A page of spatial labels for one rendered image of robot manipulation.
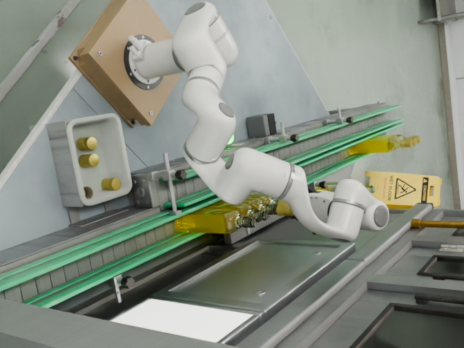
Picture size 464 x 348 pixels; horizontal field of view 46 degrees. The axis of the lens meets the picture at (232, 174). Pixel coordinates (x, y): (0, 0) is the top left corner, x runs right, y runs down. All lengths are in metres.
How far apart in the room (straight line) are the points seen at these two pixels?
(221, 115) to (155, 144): 0.61
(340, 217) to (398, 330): 0.26
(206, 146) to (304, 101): 1.36
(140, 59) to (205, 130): 0.44
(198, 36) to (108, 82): 0.36
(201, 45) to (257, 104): 0.94
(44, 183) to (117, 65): 0.37
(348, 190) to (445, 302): 0.31
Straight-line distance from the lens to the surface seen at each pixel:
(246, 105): 2.12
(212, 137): 1.17
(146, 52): 1.54
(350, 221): 1.23
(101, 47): 1.51
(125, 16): 1.59
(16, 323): 0.38
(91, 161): 1.48
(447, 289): 1.31
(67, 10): 2.30
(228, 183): 1.17
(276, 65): 2.33
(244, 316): 1.19
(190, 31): 1.29
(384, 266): 1.47
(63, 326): 0.35
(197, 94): 1.18
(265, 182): 1.15
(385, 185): 4.85
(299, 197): 1.18
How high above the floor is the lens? 1.97
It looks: 37 degrees down
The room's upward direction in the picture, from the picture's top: 88 degrees clockwise
